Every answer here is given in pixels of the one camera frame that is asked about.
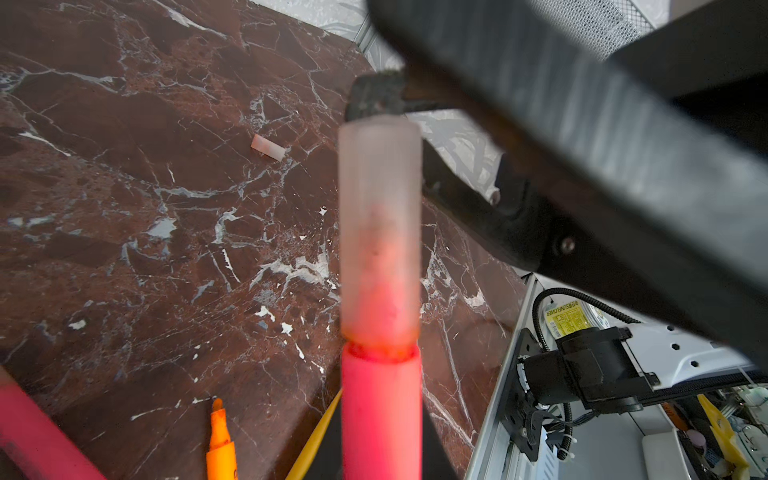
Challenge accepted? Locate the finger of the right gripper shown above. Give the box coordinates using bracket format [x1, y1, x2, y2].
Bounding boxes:
[345, 71, 552, 271]

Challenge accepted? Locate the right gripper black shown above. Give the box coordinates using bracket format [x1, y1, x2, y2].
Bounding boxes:
[367, 1, 767, 366]

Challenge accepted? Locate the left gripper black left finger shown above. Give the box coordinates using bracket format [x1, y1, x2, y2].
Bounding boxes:
[303, 399, 342, 480]

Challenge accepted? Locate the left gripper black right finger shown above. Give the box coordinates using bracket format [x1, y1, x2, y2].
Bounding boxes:
[422, 402, 458, 480]

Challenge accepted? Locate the red marker pen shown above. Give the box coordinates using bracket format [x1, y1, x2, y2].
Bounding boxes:
[341, 343, 423, 479]

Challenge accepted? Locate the orange marker pen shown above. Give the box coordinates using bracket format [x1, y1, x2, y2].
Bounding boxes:
[206, 398, 238, 480]

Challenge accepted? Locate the translucent pink pen cap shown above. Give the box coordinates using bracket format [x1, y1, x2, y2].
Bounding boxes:
[338, 115, 423, 350]

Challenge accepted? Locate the pink marker pen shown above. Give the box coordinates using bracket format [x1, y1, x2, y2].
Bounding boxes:
[1, 368, 105, 480]

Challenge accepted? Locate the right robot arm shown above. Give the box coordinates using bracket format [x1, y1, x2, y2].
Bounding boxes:
[346, 1, 767, 459]

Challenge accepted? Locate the yellow toy shovel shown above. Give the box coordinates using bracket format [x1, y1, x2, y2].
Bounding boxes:
[286, 390, 343, 480]

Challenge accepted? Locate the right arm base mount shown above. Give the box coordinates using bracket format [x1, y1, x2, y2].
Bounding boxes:
[500, 328, 559, 462]

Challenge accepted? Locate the white wire mesh basket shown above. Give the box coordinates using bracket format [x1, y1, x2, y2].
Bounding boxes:
[529, 0, 654, 60]

